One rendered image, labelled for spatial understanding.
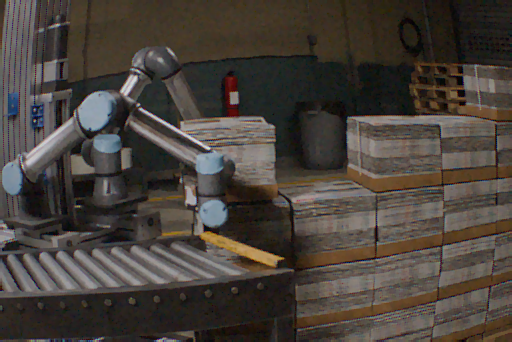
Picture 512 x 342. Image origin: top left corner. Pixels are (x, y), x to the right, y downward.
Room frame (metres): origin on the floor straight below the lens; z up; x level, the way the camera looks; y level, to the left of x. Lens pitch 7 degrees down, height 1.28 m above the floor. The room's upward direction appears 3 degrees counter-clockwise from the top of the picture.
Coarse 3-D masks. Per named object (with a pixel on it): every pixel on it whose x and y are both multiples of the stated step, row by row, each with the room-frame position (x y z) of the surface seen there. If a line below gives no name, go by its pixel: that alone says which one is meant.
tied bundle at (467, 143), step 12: (432, 120) 2.95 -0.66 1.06; (444, 120) 2.94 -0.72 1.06; (456, 120) 2.95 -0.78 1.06; (468, 120) 2.96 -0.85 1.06; (480, 120) 2.97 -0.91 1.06; (444, 132) 2.83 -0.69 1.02; (456, 132) 2.84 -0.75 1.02; (468, 132) 2.85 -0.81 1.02; (480, 132) 2.86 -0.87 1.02; (492, 132) 2.87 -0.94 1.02; (444, 144) 2.83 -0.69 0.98; (456, 144) 2.84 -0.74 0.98; (468, 144) 2.85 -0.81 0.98; (480, 144) 2.86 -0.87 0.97; (492, 144) 2.87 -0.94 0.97; (444, 156) 2.83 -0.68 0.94; (456, 156) 2.84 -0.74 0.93; (468, 156) 2.84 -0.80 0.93; (480, 156) 2.85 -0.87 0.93; (492, 156) 2.86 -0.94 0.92; (444, 168) 2.83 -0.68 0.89; (456, 168) 2.84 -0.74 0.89; (468, 168) 2.85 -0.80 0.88
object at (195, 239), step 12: (156, 240) 2.35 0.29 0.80; (168, 240) 2.35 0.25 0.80; (180, 240) 2.35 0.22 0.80; (192, 240) 2.37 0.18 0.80; (204, 240) 2.38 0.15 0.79; (0, 252) 2.09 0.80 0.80; (12, 252) 2.10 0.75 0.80; (24, 252) 2.11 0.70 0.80; (36, 252) 2.13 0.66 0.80; (48, 252) 2.15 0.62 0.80; (72, 252) 2.19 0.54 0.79; (108, 252) 2.24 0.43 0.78; (12, 276) 2.08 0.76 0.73; (0, 288) 2.05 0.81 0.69
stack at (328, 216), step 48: (288, 192) 2.94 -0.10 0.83; (336, 192) 2.87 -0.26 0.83; (384, 192) 2.80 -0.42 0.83; (432, 192) 2.82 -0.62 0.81; (480, 192) 2.86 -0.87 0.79; (240, 240) 2.71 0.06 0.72; (288, 240) 2.74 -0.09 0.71; (336, 240) 2.76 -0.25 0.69; (384, 240) 2.79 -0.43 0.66; (480, 240) 2.86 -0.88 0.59; (336, 288) 2.76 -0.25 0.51; (384, 288) 2.79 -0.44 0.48; (432, 288) 2.82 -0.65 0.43; (480, 288) 2.87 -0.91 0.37; (240, 336) 2.72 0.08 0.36; (336, 336) 2.77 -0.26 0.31; (384, 336) 2.79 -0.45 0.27; (432, 336) 2.84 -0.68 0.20; (480, 336) 2.86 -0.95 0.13
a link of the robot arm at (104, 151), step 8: (104, 136) 3.06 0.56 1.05; (112, 136) 3.06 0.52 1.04; (96, 144) 3.01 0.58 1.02; (104, 144) 3.00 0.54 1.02; (112, 144) 3.00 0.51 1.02; (120, 144) 3.05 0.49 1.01; (96, 152) 3.01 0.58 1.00; (104, 152) 2.99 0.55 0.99; (112, 152) 3.00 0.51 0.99; (120, 152) 3.04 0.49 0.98; (96, 160) 3.01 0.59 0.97; (104, 160) 2.99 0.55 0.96; (112, 160) 3.00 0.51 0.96; (120, 160) 3.04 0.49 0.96; (96, 168) 3.02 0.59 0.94; (104, 168) 2.99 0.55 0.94; (112, 168) 3.00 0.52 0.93; (120, 168) 3.03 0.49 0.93
